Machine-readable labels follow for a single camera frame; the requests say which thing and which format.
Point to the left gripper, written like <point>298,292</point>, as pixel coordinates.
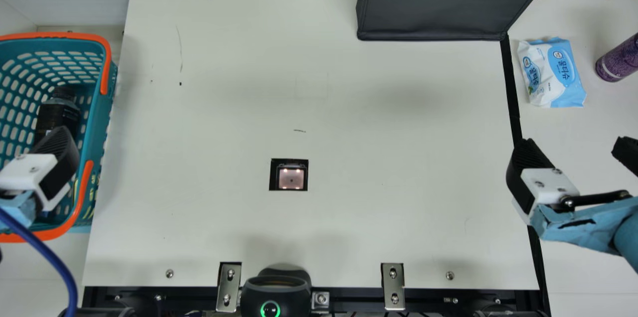
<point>17,207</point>

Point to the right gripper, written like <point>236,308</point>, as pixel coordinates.
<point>588,225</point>

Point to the teal shopping basket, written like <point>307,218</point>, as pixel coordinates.
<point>30,65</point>

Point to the small square scanner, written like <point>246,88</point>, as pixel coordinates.
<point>290,176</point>

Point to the dark coffee bottle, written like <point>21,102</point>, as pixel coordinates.
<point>57,112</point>

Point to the black strip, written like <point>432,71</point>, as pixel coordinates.
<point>513,117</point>

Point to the blue white wet wipes pack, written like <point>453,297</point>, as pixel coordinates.
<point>551,75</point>

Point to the purple can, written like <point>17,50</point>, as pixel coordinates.
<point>620,60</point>

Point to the black device with green light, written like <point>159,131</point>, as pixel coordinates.
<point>275,294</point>

